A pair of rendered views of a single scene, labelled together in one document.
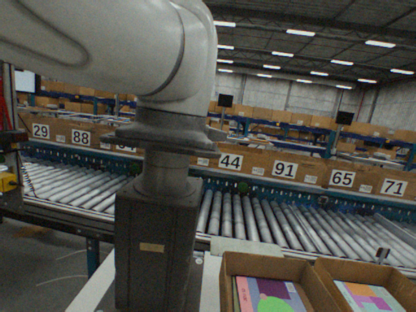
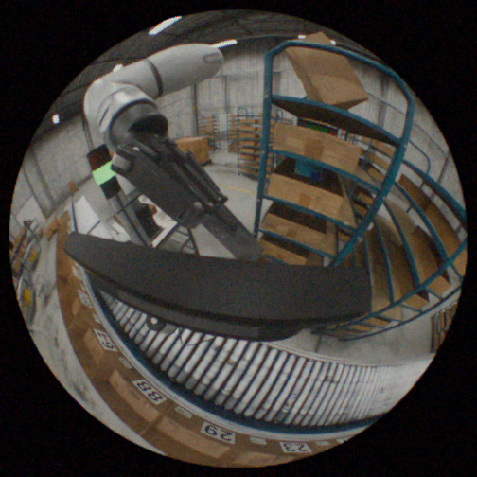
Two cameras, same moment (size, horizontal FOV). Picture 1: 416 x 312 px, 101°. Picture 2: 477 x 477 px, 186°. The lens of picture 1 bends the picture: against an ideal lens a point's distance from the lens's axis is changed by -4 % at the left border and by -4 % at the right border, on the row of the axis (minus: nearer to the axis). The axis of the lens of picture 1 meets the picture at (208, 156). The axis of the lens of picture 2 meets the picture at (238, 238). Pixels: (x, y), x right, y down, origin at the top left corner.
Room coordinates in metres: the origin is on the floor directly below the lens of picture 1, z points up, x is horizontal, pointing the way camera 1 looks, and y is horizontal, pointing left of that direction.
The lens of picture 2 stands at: (0.87, 1.25, 1.64)
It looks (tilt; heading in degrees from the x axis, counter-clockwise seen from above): 49 degrees down; 203
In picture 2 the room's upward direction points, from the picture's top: straight up
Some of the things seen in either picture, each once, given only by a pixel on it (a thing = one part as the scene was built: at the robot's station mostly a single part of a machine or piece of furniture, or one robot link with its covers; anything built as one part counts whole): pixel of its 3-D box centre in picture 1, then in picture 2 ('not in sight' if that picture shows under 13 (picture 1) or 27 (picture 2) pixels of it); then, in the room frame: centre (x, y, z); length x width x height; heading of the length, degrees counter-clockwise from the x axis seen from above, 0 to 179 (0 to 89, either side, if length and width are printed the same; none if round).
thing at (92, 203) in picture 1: (112, 191); (142, 308); (1.01, 0.56, 0.72); 0.52 x 0.05 x 0.05; 175
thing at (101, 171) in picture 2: not in sight; (101, 166); (0.77, 0.92, 1.62); 0.05 x 0.05 x 0.06
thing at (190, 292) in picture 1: (161, 239); (143, 221); (0.42, 0.09, 0.91); 0.26 x 0.26 x 0.33; 89
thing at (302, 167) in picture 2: not in sight; (310, 167); (0.02, 1.35, 1.41); 0.19 x 0.03 x 0.14; 84
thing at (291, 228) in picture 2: not in sight; (300, 209); (0.15, 1.34, 1.19); 0.40 x 0.30 x 0.10; 175
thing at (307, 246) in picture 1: (294, 225); not in sight; (0.93, -0.55, 0.72); 0.52 x 0.05 x 0.05; 175
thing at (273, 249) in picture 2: not in sight; (291, 233); (0.15, 1.34, 0.99); 0.40 x 0.30 x 0.10; 172
